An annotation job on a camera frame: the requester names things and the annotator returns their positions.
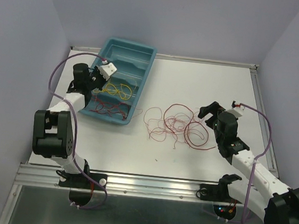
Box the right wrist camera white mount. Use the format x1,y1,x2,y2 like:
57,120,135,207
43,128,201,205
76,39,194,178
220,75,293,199
228,101,245,119

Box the aluminium mounting rail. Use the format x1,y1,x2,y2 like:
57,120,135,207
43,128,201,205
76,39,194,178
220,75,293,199
15,160,265,210

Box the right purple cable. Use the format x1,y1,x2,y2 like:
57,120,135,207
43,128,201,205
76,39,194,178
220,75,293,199
227,102,276,224

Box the yellow wires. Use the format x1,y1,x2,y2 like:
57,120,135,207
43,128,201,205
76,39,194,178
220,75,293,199
92,73,140,102

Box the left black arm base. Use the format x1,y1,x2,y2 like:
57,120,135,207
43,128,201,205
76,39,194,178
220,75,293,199
56,170,105,209

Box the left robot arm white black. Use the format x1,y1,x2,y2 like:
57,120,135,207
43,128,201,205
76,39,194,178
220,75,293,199
32,63,117,187

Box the separated red wire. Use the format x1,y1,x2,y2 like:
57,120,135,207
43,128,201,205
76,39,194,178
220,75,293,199
86,96,144,123

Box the teal plastic compartment tray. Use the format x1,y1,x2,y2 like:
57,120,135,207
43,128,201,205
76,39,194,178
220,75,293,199
80,37,157,125

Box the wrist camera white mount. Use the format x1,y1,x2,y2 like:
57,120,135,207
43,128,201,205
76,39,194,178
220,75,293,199
228,101,245,119
98,60,117,81

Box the red yellow wire bundle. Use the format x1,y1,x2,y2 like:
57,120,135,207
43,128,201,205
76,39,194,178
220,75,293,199
140,99,222,155

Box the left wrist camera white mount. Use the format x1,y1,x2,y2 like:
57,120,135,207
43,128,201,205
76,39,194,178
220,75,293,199
98,60,117,81

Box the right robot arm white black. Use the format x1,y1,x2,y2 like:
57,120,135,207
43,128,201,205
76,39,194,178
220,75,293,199
196,102,299,224

